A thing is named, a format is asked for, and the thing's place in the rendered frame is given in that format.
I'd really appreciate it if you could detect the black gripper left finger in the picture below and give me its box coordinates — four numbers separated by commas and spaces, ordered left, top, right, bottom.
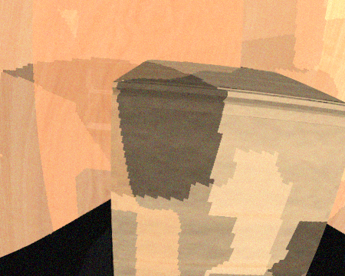
0, 199, 114, 276

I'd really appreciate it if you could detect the grey triangular block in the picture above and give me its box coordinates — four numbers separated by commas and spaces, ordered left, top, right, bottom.
112, 59, 345, 116

